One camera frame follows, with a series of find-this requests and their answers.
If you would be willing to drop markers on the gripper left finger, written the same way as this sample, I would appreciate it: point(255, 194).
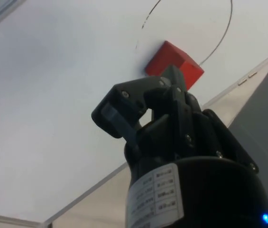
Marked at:
point(124, 99)

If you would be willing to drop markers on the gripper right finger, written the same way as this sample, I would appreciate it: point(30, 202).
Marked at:
point(195, 133)

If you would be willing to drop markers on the whiteboard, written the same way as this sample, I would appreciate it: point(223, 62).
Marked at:
point(53, 107)

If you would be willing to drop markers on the red cube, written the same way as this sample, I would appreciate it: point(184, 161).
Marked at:
point(169, 55)

